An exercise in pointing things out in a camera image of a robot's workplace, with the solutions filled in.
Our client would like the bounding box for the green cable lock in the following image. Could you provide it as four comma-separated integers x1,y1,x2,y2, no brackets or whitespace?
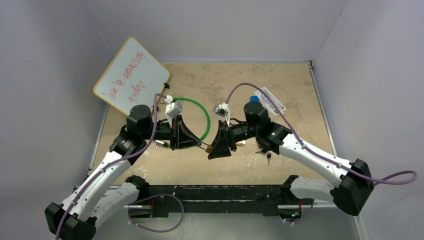
152,96,212,149

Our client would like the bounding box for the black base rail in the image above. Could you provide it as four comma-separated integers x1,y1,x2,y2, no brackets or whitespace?
139,184,312,219

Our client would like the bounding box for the blue whiteboard eraser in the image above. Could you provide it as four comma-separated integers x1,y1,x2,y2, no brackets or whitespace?
249,95,260,102

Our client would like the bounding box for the white printed card package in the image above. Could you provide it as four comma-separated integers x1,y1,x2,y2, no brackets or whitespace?
254,87,286,116

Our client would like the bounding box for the brass padlock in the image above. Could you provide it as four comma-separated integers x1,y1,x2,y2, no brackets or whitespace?
200,141,213,154
235,140,247,147

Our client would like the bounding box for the black-headed keys bunch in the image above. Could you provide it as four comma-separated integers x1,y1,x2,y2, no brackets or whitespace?
256,149,272,166

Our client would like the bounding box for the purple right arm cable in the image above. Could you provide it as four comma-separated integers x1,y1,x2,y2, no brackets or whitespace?
224,82,418,186

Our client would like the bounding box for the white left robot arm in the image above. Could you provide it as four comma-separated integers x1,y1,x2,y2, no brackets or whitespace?
44,101,202,240

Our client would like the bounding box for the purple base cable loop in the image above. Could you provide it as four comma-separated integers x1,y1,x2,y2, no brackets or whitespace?
128,191,187,233

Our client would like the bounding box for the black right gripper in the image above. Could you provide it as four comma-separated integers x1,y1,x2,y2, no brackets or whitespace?
208,121,260,160

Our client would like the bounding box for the whiteboard with orange frame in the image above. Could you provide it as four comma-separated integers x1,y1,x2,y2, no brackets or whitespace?
93,36,171,116

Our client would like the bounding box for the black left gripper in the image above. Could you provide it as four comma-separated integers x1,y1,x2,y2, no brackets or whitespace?
141,114,201,151

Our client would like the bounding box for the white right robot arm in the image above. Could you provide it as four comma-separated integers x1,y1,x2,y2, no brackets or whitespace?
206,102,375,216

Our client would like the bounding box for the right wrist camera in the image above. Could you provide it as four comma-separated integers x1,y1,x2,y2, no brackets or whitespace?
213,102,230,120

